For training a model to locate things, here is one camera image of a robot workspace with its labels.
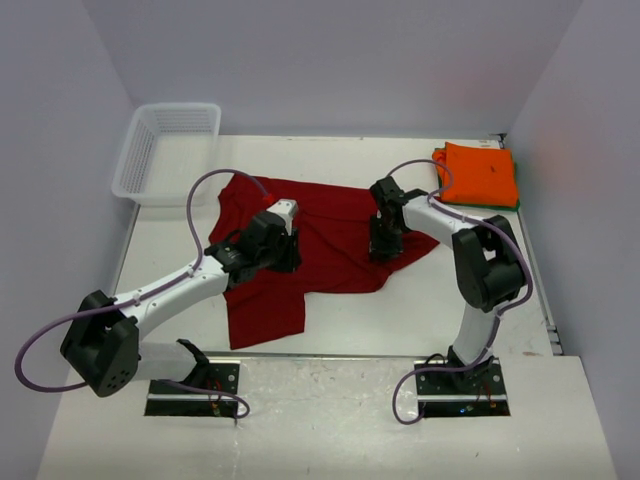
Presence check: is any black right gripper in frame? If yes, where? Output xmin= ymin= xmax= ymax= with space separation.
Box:
xmin=370 ymin=214 xmax=405 ymax=264

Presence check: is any dark red t shirt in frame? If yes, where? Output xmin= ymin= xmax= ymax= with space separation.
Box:
xmin=209 ymin=176 xmax=439 ymax=350

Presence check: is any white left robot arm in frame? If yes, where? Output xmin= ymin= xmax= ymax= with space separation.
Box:
xmin=61 ymin=200 xmax=301 ymax=398

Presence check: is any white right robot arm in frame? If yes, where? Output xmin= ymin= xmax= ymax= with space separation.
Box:
xmin=369 ymin=176 xmax=533 ymax=393

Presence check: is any folded orange t shirt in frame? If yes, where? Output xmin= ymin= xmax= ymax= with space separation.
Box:
xmin=432 ymin=141 xmax=519 ymax=206

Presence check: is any folded green t shirt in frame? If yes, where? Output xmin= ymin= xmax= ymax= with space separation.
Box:
xmin=432 ymin=145 xmax=522 ymax=213

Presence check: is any white plastic basket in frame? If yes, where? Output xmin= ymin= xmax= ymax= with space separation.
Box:
xmin=111 ymin=102 xmax=221 ymax=207

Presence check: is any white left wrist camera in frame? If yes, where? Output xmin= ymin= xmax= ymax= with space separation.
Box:
xmin=267 ymin=199 xmax=298 ymax=229

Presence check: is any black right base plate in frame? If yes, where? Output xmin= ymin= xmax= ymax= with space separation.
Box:
xmin=415 ymin=358 xmax=510 ymax=419

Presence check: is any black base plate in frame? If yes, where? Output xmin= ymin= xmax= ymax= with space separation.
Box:
xmin=144 ymin=361 xmax=246 ymax=419
xmin=415 ymin=358 xmax=510 ymax=419

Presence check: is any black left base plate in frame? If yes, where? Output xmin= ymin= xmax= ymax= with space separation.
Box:
xmin=144 ymin=361 xmax=246 ymax=419

